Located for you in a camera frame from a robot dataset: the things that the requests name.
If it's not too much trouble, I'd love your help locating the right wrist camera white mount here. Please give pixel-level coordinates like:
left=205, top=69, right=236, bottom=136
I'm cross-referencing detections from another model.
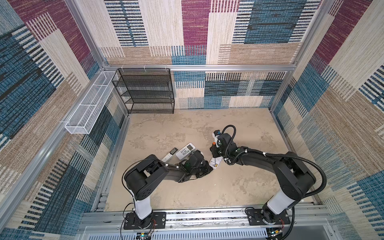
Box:
left=212, top=130, right=221, bottom=145

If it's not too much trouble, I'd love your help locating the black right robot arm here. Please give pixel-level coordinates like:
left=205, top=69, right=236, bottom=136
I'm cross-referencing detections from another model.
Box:
left=211, top=130, right=327, bottom=218

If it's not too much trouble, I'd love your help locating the slim white remote black screen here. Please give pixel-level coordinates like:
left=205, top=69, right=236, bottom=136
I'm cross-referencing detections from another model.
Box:
left=162, top=148, right=178, bottom=163

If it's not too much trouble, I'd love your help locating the black corrugated cable hose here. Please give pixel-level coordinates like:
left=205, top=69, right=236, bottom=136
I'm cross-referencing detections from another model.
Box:
left=263, top=152, right=328, bottom=199

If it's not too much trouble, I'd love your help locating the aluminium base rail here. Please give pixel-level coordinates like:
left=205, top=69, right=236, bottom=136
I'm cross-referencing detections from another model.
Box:
left=75, top=203, right=341, bottom=240

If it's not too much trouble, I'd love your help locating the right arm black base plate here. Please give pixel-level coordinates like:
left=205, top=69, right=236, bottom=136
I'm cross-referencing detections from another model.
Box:
left=245, top=208, right=291, bottom=226

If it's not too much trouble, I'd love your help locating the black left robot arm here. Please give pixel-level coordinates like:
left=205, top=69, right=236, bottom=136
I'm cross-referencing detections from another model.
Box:
left=122, top=150, right=214, bottom=221

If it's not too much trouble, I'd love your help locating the black wire mesh shelf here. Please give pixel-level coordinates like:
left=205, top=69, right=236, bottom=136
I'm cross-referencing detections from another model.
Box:
left=112, top=68, right=175, bottom=114

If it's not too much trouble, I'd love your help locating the white remote control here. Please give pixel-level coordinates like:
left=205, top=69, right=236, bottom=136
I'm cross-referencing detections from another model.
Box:
left=209, top=157, right=223, bottom=170
left=176, top=143, right=196, bottom=160

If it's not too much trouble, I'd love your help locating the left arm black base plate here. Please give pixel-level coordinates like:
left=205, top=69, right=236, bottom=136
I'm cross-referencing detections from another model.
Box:
left=123, top=212, right=167, bottom=230

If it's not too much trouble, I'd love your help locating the white wire mesh basket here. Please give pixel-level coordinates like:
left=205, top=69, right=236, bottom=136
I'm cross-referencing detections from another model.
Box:
left=65, top=71, right=115, bottom=135

